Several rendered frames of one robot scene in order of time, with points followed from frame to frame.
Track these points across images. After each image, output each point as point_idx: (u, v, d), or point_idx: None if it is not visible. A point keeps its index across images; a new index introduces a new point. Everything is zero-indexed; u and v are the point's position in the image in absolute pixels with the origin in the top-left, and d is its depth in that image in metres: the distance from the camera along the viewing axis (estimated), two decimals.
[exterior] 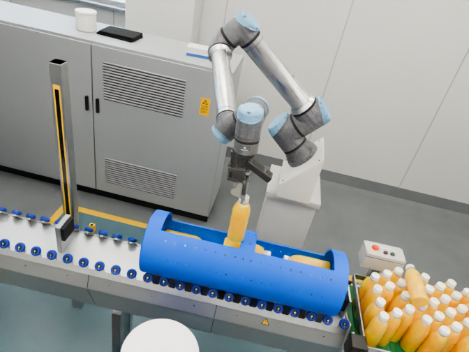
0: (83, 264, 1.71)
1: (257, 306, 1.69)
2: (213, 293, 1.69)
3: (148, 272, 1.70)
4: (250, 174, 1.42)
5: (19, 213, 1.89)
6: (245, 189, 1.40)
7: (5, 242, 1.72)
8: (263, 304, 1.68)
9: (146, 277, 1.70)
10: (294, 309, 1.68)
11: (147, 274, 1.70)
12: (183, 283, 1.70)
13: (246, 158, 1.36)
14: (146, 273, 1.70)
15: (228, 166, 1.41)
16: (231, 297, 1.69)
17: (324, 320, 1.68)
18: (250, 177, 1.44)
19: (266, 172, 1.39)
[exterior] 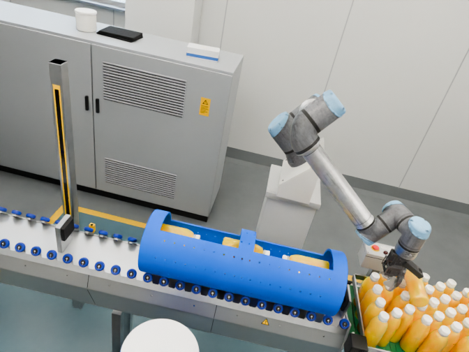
0: (83, 264, 1.71)
1: (257, 306, 1.69)
2: (213, 293, 1.69)
3: (146, 272, 1.70)
4: None
5: (19, 213, 1.89)
6: (399, 283, 1.65)
7: (5, 242, 1.72)
8: (263, 304, 1.68)
9: (146, 277, 1.70)
10: (293, 309, 1.68)
11: (146, 274, 1.70)
12: (183, 282, 1.70)
13: (407, 261, 1.60)
14: (145, 273, 1.70)
15: (386, 264, 1.64)
16: (231, 297, 1.69)
17: (324, 320, 1.68)
18: None
19: (419, 270, 1.64)
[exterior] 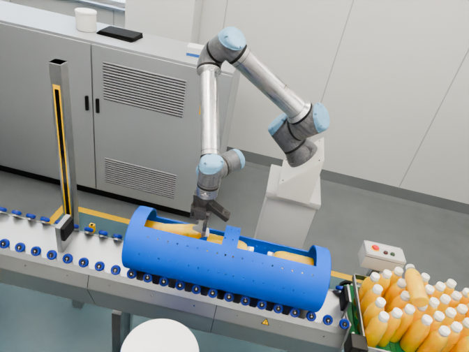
0: (83, 264, 1.71)
1: (266, 301, 1.69)
2: (211, 292, 1.69)
3: (148, 282, 1.70)
4: (210, 213, 1.59)
5: (19, 213, 1.89)
6: (205, 227, 1.57)
7: (5, 242, 1.72)
8: (260, 305, 1.68)
9: (147, 278, 1.70)
10: (296, 315, 1.68)
11: (148, 281, 1.70)
12: (176, 288, 1.69)
13: (206, 202, 1.52)
14: (149, 281, 1.70)
15: (191, 206, 1.57)
16: (226, 296, 1.69)
17: (324, 320, 1.68)
18: (210, 215, 1.61)
19: (224, 213, 1.57)
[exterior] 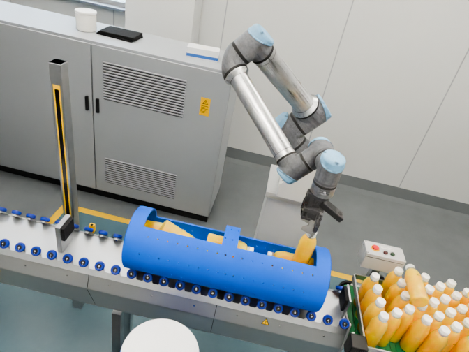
0: (83, 264, 1.71)
1: (266, 301, 1.69)
2: (211, 292, 1.69)
3: (148, 282, 1.70)
4: None
5: (19, 213, 1.89)
6: (317, 228, 1.49)
7: (5, 242, 1.72)
8: (260, 305, 1.68)
9: (147, 278, 1.70)
10: (296, 315, 1.68)
11: (148, 281, 1.70)
12: (176, 288, 1.69)
13: (323, 201, 1.44)
14: (149, 281, 1.70)
15: (303, 205, 1.48)
16: (226, 296, 1.69)
17: (324, 320, 1.68)
18: None
19: (338, 212, 1.48)
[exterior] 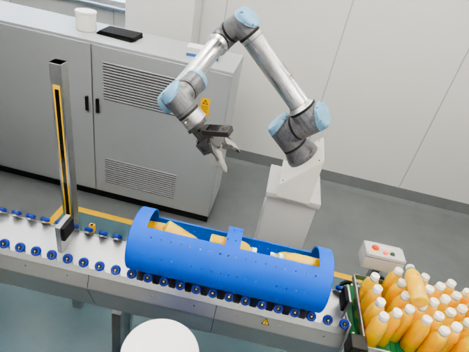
0: (83, 264, 1.71)
1: (266, 304, 1.69)
2: (211, 292, 1.69)
3: (145, 282, 1.70)
4: (217, 138, 1.43)
5: (19, 213, 1.89)
6: (213, 154, 1.40)
7: (5, 242, 1.72)
8: (259, 304, 1.68)
9: (147, 278, 1.70)
10: (294, 315, 1.68)
11: (146, 281, 1.70)
12: (175, 286, 1.70)
13: (197, 129, 1.40)
14: (146, 282, 1.70)
15: (197, 144, 1.47)
16: (227, 295, 1.69)
17: (324, 320, 1.68)
18: (222, 141, 1.44)
19: (221, 128, 1.37)
